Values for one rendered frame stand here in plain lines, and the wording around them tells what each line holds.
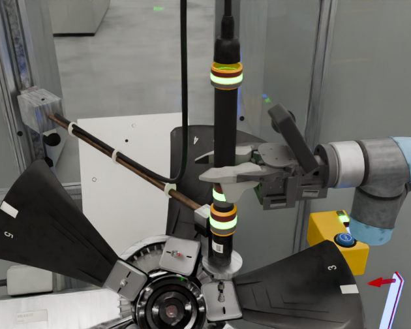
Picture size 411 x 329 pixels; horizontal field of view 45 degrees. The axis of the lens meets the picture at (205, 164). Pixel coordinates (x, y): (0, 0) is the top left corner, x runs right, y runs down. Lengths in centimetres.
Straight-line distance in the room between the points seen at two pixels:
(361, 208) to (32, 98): 79
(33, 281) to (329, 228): 72
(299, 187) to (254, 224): 98
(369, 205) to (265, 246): 102
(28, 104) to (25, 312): 48
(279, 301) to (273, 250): 94
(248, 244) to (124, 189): 77
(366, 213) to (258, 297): 25
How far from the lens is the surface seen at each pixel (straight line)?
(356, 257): 129
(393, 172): 83
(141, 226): 115
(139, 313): 87
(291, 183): 77
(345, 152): 79
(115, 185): 116
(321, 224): 132
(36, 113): 122
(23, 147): 137
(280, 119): 73
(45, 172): 89
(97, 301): 104
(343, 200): 182
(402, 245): 208
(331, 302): 97
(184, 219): 93
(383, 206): 86
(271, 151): 78
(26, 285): 109
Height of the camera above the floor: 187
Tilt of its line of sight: 31 degrees down
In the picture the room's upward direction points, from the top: straight up
